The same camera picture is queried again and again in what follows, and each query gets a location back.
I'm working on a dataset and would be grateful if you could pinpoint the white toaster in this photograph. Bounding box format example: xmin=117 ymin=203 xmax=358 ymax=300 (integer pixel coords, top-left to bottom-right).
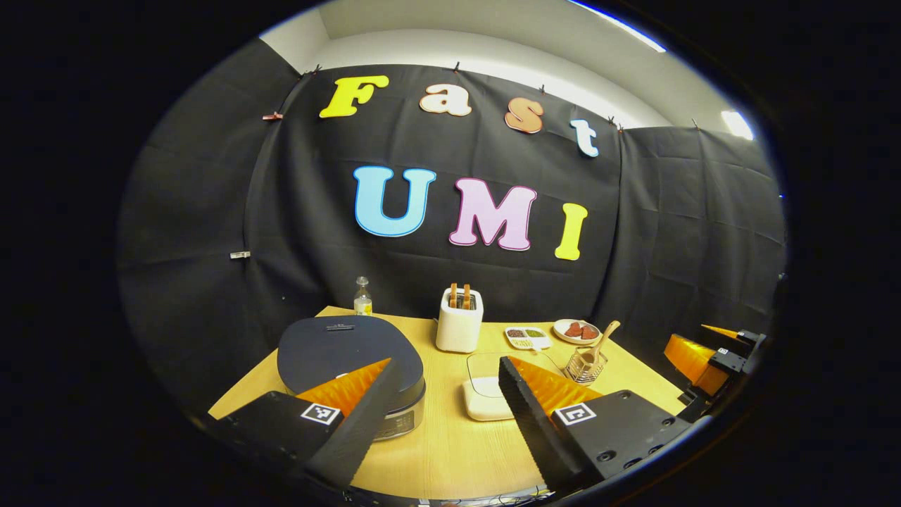
xmin=435 ymin=287 xmax=485 ymax=354

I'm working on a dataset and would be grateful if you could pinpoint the white round plate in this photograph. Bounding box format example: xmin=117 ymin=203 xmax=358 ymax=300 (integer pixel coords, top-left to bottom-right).
xmin=553 ymin=318 xmax=603 ymax=346

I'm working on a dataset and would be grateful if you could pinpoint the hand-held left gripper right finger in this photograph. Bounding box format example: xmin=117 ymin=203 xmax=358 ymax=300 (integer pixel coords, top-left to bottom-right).
xmin=498 ymin=356 xmax=694 ymax=494

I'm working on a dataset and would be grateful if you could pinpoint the metal wire chopstick holder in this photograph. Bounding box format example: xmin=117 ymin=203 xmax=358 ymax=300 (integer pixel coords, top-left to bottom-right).
xmin=565 ymin=345 xmax=609 ymax=386

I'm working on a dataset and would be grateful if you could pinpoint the black backdrop cloth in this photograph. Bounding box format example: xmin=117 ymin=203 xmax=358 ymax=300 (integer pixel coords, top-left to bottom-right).
xmin=116 ymin=39 xmax=788 ymax=416

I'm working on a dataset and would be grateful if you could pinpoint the white divided dish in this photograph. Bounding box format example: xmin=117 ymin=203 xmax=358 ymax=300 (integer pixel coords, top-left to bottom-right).
xmin=504 ymin=326 xmax=553 ymax=351

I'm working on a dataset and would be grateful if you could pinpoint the ceiling light panel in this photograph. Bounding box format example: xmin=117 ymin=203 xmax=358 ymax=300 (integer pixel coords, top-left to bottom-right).
xmin=721 ymin=110 xmax=755 ymax=141

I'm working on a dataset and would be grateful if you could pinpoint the dark rice cooker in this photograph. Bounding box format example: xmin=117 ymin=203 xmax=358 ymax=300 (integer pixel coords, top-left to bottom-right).
xmin=277 ymin=315 xmax=427 ymax=442

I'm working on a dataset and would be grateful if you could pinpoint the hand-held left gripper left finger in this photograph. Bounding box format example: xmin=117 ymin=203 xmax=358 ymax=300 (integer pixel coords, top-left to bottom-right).
xmin=204 ymin=358 xmax=403 ymax=490

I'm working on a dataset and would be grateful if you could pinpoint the wooden spoon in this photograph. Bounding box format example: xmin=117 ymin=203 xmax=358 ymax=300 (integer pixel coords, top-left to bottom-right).
xmin=579 ymin=320 xmax=622 ymax=367

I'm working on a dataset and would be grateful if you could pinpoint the clear plastic rice box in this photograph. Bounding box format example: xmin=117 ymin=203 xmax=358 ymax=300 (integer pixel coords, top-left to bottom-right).
xmin=462 ymin=351 xmax=564 ymax=422

